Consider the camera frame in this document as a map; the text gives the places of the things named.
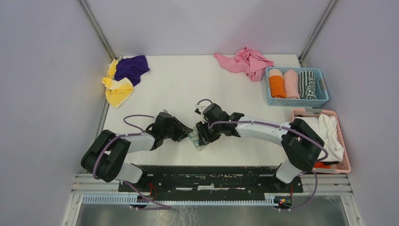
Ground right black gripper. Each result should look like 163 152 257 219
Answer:
195 119 222 146

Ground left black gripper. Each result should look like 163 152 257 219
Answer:
162 117 192 143

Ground teal patterned towel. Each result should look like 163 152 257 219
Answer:
188 122 208 151

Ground green white striped towel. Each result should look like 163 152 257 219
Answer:
298 71 316 99

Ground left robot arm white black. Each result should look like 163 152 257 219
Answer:
80 112 193 192

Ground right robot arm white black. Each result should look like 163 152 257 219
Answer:
195 103 329 192

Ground pink crumpled towel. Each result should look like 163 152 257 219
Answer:
213 47 274 82

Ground orange rolled towel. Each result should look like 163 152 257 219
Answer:
268 69 287 98

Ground yellow towel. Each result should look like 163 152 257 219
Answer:
102 57 134 109

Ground blue plastic basket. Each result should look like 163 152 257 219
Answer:
265 67 329 108

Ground purple towel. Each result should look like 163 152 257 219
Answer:
114 55 150 86

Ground light pink rolled towel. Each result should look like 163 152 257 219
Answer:
283 69 300 99

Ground white cloth in basket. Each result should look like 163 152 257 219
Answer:
297 114 344 162

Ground orange cloth in basket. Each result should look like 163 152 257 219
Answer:
314 162 331 169

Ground pink plastic basket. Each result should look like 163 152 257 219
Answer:
291 108 351 174

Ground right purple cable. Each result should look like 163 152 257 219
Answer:
195 98 329 212

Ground purple cable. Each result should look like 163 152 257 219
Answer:
195 98 329 212
92 114 173 211

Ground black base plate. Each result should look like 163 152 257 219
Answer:
134 165 303 201

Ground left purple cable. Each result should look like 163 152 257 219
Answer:
92 114 173 211

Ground blue slotted cable duct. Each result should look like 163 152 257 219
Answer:
82 194 278 207

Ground aluminium frame rails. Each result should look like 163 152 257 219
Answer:
62 174 364 226

